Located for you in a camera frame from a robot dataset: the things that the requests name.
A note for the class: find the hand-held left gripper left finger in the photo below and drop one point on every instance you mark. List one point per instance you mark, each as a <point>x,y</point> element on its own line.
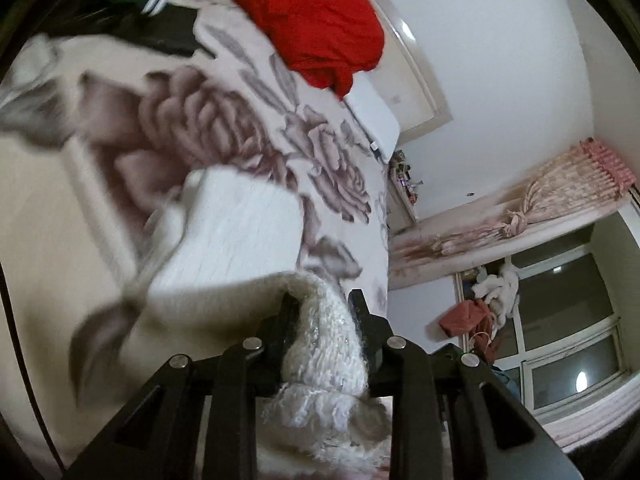
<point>287,320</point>

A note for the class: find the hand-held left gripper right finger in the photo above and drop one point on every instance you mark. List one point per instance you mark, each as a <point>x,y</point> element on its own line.
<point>367,325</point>

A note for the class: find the white fluffy cardigan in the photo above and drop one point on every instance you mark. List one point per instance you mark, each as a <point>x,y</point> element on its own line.
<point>325,340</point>

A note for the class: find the white nightstand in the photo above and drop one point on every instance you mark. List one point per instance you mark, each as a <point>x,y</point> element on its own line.
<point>397,210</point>

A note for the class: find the dark red garment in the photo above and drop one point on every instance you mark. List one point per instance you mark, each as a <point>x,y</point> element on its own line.
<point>485,347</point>

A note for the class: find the white plush garment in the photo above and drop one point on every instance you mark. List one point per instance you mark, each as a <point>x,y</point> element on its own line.
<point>500,285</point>

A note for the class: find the teal garment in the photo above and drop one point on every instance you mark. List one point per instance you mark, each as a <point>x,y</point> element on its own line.
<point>505,380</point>

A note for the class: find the clutter of small toiletries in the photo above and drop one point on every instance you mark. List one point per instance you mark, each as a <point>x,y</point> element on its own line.
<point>405,175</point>

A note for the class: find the large window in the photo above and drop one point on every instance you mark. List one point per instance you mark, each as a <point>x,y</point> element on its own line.
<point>565,310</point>

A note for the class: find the white pillow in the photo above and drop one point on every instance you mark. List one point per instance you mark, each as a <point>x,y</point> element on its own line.
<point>375,115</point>

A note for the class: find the tied pink floral curtain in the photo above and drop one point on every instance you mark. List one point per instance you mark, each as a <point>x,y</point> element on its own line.
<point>550,195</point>

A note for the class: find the floral bed blanket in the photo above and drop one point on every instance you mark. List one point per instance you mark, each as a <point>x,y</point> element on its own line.
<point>200,110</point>

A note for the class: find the loose pink floral curtain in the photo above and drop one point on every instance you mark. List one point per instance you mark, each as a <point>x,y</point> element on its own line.
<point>600,420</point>

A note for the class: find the beige bed headboard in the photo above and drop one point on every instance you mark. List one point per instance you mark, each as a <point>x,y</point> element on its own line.
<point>420,75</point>

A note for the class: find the black garment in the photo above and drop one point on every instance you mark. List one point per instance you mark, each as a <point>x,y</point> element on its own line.
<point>170,30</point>

